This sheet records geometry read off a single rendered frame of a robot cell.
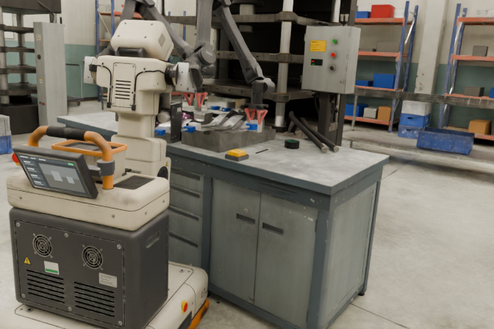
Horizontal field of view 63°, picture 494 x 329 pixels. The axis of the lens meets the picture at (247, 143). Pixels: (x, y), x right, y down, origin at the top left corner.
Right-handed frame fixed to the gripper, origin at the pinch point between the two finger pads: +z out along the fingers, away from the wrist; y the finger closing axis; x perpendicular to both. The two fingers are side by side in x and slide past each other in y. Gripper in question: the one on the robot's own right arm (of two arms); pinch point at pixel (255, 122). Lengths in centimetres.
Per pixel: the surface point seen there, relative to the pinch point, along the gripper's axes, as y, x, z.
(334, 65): -3, -72, -30
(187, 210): 30, 15, 51
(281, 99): 23, -58, -7
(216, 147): 11.9, 14.2, 12.8
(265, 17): 47, -68, -58
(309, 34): 15, -72, -48
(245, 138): 10.5, -6.4, 10.5
